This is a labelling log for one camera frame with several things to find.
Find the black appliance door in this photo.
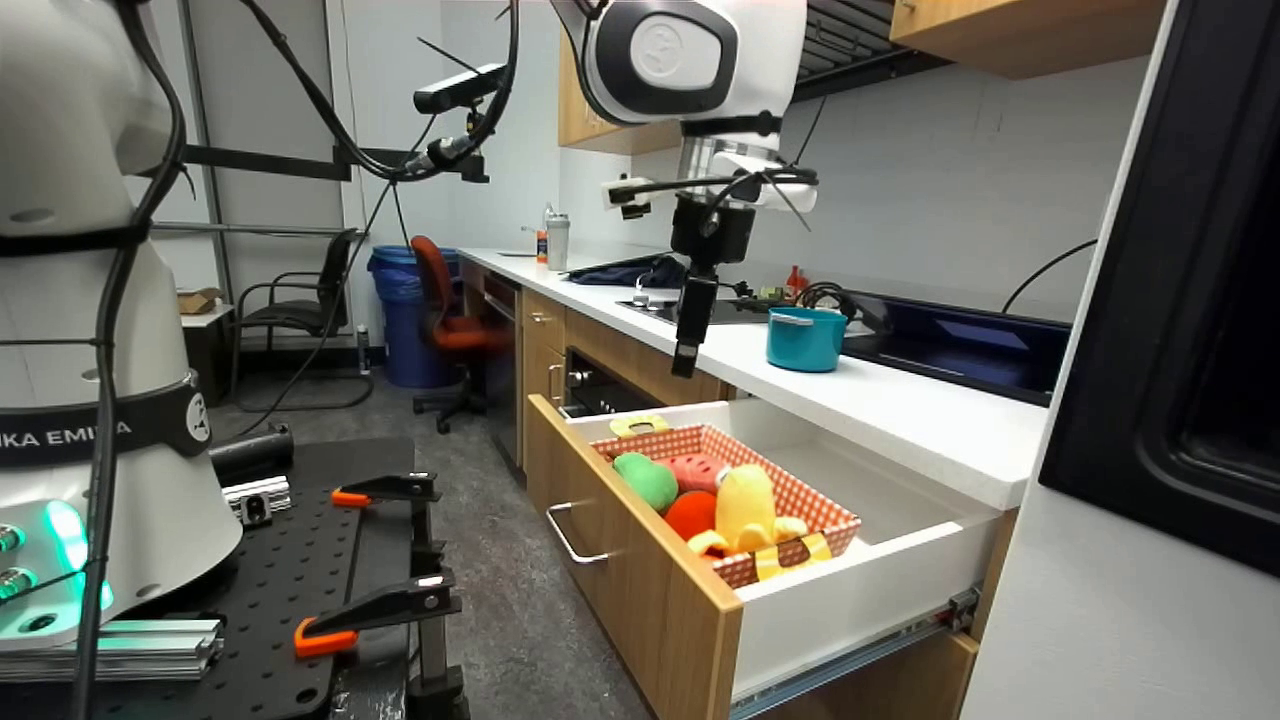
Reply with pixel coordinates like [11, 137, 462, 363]
[1035, 0, 1280, 582]

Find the small dark side cabinet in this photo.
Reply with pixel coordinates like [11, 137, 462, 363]
[177, 286, 241, 407]

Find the blue trash bin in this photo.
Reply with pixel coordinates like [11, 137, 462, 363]
[365, 241, 464, 391]

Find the yellow banana plush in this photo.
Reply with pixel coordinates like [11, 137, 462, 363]
[707, 462, 816, 560]

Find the steel range hood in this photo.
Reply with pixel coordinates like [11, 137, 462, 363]
[796, 0, 946, 106]

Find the wooden base cabinet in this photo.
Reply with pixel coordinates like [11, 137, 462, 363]
[508, 286, 986, 720]

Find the black clamp with orange handle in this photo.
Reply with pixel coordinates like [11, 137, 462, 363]
[327, 463, 449, 582]
[289, 567, 467, 720]

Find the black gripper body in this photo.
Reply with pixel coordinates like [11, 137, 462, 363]
[668, 191, 762, 319]

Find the clear bottle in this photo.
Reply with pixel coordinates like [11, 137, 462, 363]
[536, 203, 578, 281]

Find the aluminium extrusion rail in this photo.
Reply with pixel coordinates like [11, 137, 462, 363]
[0, 612, 228, 687]

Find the white drawer with wooden front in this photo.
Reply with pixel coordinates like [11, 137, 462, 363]
[521, 391, 1022, 720]

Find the black armchair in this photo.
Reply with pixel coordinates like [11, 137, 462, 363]
[234, 224, 381, 411]

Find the dark blue flat object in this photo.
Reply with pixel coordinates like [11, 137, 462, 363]
[569, 251, 691, 291]

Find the yellow slice toy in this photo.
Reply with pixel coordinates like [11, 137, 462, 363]
[749, 528, 842, 586]

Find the watermelon slice plush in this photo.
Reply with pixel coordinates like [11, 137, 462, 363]
[664, 454, 732, 499]

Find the black stereo camera bar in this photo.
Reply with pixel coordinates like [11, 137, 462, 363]
[411, 60, 518, 120]

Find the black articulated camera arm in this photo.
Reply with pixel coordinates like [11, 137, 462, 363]
[173, 0, 529, 188]

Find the wooden wall cabinet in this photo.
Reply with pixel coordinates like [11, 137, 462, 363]
[555, 51, 688, 162]
[889, 0, 1169, 80]

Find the red office chair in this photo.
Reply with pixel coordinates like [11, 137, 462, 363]
[410, 233, 521, 437]

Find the black power cable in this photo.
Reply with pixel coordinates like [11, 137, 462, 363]
[999, 237, 1102, 319]

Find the orange checkered basket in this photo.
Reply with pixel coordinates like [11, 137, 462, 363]
[590, 422, 869, 592]

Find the metal drawer handle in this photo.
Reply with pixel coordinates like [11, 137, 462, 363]
[539, 497, 615, 573]

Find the teal bowl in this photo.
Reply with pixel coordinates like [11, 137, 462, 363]
[763, 299, 857, 375]

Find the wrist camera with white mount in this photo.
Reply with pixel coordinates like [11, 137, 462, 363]
[607, 128, 819, 217]

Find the black perforated table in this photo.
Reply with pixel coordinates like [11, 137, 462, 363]
[0, 434, 474, 720]

